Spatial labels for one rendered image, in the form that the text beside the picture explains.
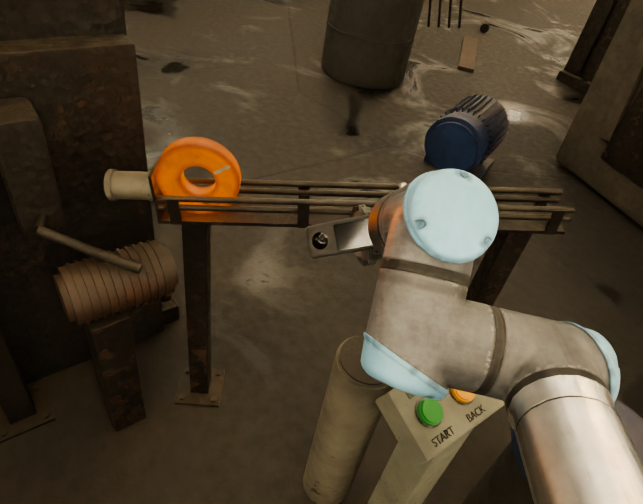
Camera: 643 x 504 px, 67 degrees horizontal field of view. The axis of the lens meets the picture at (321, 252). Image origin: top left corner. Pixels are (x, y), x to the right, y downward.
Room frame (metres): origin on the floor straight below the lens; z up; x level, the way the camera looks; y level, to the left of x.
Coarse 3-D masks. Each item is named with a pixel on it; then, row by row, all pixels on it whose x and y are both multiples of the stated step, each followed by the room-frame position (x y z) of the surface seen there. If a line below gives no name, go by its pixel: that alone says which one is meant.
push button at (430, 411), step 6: (420, 402) 0.43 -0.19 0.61; (426, 402) 0.43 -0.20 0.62; (432, 402) 0.43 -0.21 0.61; (438, 402) 0.44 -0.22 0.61; (420, 408) 0.42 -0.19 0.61; (426, 408) 0.42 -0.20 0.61; (432, 408) 0.43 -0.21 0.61; (438, 408) 0.43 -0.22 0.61; (420, 414) 0.41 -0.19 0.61; (426, 414) 0.41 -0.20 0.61; (432, 414) 0.42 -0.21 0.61; (438, 414) 0.42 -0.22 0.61; (426, 420) 0.41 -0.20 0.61; (432, 420) 0.41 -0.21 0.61; (438, 420) 0.41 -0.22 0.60
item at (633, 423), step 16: (624, 416) 0.62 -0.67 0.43; (512, 432) 0.55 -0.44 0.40; (640, 432) 0.59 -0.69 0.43; (512, 448) 0.56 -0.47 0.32; (640, 448) 0.55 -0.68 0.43; (496, 464) 0.57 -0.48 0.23; (512, 464) 0.53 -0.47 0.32; (480, 480) 0.59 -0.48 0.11; (496, 480) 0.53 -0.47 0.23; (512, 480) 0.50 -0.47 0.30; (480, 496) 0.54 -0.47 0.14; (496, 496) 0.51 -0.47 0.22; (512, 496) 0.48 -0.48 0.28; (528, 496) 0.47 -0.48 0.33
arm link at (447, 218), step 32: (416, 192) 0.39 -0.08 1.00; (448, 192) 0.39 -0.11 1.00; (480, 192) 0.40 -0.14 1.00; (384, 224) 0.43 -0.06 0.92; (416, 224) 0.37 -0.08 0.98; (448, 224) 0.37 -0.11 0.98; (480, 224) 0.38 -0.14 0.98; (384, 256) 0.38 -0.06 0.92; (416, 256) 0.36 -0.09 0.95; (448, 256) 0.35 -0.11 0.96
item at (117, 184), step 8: (104, 176) 0.73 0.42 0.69; (112, 176) 0.74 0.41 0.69; (120, 176) 0.74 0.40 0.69; (128, 176) 0.74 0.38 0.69; (136, 176) 0.74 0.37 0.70; (144, 176) 0.75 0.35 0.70; (104, 184) 0.72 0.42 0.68; (112, 184) 0.72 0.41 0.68; (120, 184) 0.73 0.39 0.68; (128, 184) 0.73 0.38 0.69; (136, 184) 0.73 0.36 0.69; (144, 184) 0.73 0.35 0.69; (112, 192) 0.72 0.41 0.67; (120, 192) 0.72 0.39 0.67; (128, 192) 0.72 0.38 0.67; (136, 192) 0.72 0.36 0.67; (144, 192) 0.73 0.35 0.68; (112, 200) 0.73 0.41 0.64; (152, 200) 0.73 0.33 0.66
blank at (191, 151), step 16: (176, 144) 0.76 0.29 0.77; (192, 144) 0.75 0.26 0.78; (208, 144) 0.76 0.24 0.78; (160, 160) 0.74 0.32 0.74; (176, 160) 0.75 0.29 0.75; (192, 160) 0.75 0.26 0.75; (208, 160) 0.75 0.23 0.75; (224, 160) 0.76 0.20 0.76; (160, 176) 0.74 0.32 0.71; (176, 176) 0.75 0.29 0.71; (224, 176) 0.76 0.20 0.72; (240, 176) 0.78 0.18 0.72; (176, 192) 0.75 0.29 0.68; (192, 192) 0.75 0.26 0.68; (208, 192) 0.76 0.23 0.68; (224, 192) 0.76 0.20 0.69
